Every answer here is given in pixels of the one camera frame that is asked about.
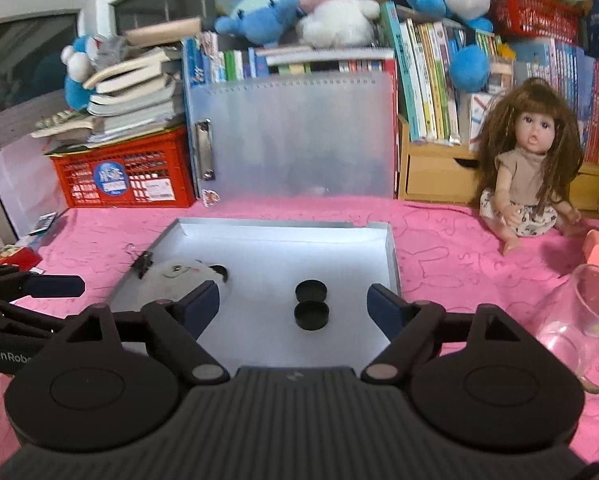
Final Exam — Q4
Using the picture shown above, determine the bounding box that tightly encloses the white fluffy plush toy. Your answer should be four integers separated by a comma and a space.
135, 259, 230, 306

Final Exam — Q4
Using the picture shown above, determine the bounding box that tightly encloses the small black round cap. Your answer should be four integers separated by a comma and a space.
295, 278, 328, 302

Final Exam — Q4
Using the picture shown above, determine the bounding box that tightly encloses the red paper packet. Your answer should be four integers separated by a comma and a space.
0, 245, 42, 272

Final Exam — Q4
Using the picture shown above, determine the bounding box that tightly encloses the black binder clip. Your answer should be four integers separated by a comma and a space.
124, 243, 153, 280

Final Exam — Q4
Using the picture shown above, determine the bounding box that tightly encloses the white cardboard box tray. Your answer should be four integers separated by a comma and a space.
106, 218, 400, 374

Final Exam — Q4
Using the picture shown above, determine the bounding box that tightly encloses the wooden drawer organizer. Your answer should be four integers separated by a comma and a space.
397, 117, 599, 212

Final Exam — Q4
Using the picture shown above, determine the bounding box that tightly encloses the red plastic crate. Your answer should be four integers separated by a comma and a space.
50, 126, 194, 208

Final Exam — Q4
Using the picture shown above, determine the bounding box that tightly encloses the clear glass mug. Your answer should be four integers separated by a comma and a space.
528, 264, 599, 394

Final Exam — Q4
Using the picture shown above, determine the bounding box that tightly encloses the translucent file folder box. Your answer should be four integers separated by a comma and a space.
182, 38, 399, 207

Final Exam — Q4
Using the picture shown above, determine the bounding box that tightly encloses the brown haired baby doll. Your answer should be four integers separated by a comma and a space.
477, 77, 584, 256

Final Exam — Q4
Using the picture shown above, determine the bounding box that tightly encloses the row of upright books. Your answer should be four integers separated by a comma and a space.
189, 1, 513, 143

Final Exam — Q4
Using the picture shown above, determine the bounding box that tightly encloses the stack of books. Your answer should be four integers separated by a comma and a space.
30, 18, 202, 148

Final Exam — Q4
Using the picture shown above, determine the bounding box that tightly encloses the blue white plush toy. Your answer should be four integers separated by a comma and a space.
60, 36, 98, 110

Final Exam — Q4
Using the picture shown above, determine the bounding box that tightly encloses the blue plush ball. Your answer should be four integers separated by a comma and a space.
449, 44, 490, 93

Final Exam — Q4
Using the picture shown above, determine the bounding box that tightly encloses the row of blue red books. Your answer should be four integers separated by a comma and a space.
509, 37, 599, 164

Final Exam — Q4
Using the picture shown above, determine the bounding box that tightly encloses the blue dinosaur plush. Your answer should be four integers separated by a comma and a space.
215, 0, 301, 47

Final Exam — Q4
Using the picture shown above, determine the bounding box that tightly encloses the red plastic basket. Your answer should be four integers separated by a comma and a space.
490, 0, 580, 44

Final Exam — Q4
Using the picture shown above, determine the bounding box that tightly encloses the pink white bunny plush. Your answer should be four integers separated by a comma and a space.
296, 0, 380, 49

